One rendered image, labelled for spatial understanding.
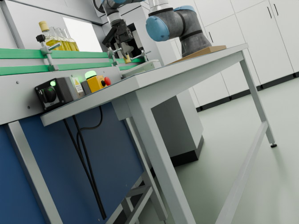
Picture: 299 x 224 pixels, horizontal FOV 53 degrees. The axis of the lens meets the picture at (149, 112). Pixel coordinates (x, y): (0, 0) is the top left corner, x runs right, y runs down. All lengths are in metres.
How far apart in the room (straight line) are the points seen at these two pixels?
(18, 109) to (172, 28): 0.78
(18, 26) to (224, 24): 3.99
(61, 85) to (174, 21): 0.66
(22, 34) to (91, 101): 0.80
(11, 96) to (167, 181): 0.47
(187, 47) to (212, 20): 3.73
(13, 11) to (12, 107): 0.80
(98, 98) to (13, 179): 0.28
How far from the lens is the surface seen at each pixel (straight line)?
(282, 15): 5.20
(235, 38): 5.11
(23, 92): 0.90
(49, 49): 1.08
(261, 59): 5.13
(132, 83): 0.72
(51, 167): 0.92
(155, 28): 1.36
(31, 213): 0.83
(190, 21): 1.44
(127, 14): 2.51
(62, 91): 0.91
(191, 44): 1.42
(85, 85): 1.18
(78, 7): 2.34
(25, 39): 1.54
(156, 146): 0.78
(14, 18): 1.56
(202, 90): 5.15
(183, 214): 0.84
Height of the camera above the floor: 0.71
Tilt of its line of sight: 4 degrees down
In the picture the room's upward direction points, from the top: 22 degrees counter-clockwise
